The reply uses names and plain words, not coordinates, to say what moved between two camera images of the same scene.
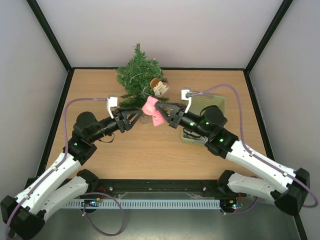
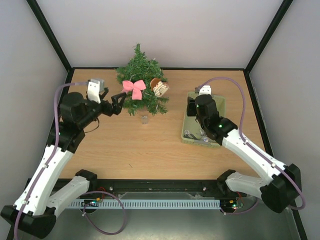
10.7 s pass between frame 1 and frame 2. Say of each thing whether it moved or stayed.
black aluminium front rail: stayed
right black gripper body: moved
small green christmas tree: stayed
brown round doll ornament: stayed
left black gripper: moved
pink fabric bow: moved
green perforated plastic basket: stayed
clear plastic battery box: stayed
